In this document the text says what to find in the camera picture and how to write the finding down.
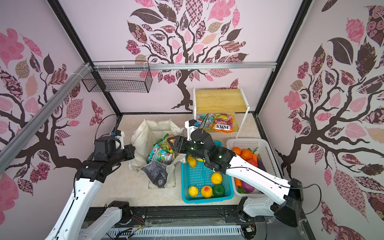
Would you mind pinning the black wire basket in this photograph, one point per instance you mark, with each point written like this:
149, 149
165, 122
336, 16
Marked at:
119, 77

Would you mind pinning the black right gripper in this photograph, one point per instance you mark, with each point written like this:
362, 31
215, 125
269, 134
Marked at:
182, 140

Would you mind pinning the teal plastic basket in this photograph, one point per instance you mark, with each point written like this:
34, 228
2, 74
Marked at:
200, 176

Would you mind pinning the orange Fox's candy bag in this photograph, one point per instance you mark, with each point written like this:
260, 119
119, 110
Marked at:
223, 123

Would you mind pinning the yellow-orange wrinkled fruit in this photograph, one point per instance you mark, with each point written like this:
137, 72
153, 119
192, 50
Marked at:
191, 161

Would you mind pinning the white wooden shelf rack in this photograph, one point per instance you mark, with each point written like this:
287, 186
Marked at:
232, 102

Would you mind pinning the aluminium frame rail left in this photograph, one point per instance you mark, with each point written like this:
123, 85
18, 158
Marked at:
12, 149

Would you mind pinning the orange pumpkin left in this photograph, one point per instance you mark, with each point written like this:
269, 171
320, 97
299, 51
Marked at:
237, 151

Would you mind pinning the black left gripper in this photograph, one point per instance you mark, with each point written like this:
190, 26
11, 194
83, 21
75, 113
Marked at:
130, 149

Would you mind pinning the green avocado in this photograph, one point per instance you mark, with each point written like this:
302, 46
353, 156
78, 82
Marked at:
218, 191

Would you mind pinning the orange carrot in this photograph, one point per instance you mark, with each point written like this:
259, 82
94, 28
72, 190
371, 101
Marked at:
238, 183

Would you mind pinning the yellow bumpy fruit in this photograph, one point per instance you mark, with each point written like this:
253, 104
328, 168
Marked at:
216, 178

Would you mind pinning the teal candy bag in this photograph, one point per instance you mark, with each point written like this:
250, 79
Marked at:
160, 155

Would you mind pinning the white plastic basket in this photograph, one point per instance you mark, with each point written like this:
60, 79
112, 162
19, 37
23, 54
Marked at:
258, 146

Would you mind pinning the white cable duct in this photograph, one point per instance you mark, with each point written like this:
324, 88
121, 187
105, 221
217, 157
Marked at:
167, 232

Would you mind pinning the yellow pear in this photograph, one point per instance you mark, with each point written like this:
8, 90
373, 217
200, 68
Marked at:
193, 191

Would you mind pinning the aluminium frame rail back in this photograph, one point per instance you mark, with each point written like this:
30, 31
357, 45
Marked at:
195, 66

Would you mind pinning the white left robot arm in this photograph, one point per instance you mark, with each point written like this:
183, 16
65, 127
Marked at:
110, 151

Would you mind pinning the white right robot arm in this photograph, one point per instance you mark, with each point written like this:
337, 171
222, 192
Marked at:
286, 197

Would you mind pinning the aluminium frame rail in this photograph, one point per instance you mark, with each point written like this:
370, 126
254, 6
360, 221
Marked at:
195, 66
12, 149

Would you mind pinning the yellow-green candy bag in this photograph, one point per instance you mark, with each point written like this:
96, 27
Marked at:
163, 141

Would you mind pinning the green mint candy bag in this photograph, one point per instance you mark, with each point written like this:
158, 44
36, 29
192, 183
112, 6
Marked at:
204, 120

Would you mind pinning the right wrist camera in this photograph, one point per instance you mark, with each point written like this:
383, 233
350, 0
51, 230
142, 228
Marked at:
190, 125

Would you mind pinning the brown potato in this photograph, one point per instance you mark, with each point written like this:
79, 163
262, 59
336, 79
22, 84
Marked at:
171, 140

